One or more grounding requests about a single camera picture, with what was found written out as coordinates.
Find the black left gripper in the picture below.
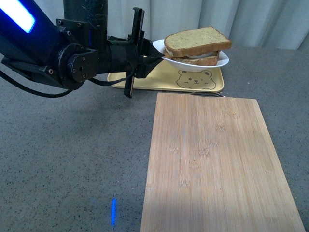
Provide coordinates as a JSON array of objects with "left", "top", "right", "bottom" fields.
[{"left": 106, "top": 7, "right": 163, "bottom": 98}]

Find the bread slice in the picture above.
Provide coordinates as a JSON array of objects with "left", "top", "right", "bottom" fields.
[
  {"left": 172, "top": 54, "right": 219, "bottom": 66},
  {"left": 164, "top": 26, "right": 232, "bottom": 57}
]

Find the fried egg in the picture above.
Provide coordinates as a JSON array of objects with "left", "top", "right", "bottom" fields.
[{"left": 166, "top": 49, "right": 219, "bottom": 59}]

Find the white round plate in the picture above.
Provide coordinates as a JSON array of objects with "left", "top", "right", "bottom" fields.
[{"left": 152, "top": 39, "right": 229, "bottom": 69}]

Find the yellow bear tray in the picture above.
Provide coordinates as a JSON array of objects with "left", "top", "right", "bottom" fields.
[{"left": 107, "top": 59, "right": 225, "bottom": 93}]

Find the bamboo cutting board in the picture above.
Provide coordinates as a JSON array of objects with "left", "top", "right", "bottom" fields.
[{"left": 141, "top": 93, "right": 305, "bottom": 232}]

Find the grey curtain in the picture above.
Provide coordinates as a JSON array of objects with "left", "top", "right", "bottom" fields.
[{"left": 31, "top": 0, "right": 309, "bottom": 51}]

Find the metal cutting board handle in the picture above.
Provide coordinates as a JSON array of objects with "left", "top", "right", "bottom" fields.
[{"left": 190, "top": 92, "right": 225, "bottom": 97}]

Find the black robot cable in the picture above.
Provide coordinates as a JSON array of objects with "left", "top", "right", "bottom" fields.
[{"left": 0, "top": 59, "right": 136, "bottom": 99}]

